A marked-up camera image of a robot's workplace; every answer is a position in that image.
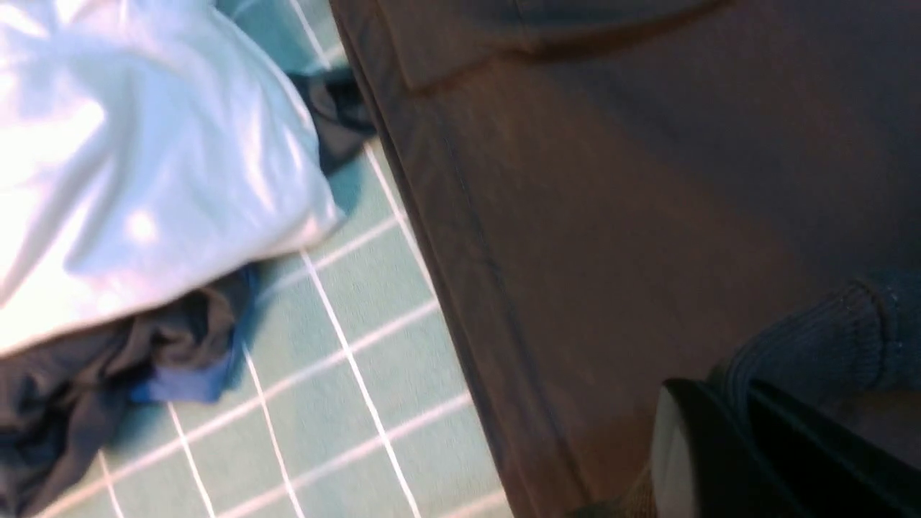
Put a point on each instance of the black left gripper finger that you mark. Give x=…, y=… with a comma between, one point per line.
x=785, y=460

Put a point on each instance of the dark gray long-sleeve shirt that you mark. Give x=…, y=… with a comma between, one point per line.
x=610, y=194

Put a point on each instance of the white crumpled shirt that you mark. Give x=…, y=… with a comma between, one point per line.
x=148, y=148

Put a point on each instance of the blue crumpled garment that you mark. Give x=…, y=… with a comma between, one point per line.
x=196, y=344

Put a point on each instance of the dark gray crumpled garment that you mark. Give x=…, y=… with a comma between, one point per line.
x=64, y=398

